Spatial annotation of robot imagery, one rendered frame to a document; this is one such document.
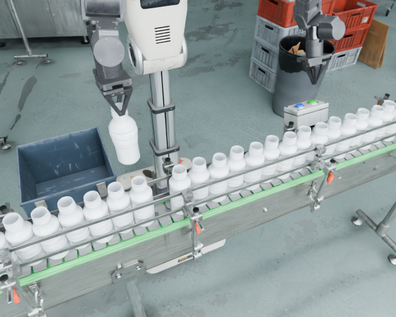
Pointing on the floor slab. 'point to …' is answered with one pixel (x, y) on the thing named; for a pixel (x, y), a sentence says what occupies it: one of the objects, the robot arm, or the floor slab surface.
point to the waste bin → (295, 75)
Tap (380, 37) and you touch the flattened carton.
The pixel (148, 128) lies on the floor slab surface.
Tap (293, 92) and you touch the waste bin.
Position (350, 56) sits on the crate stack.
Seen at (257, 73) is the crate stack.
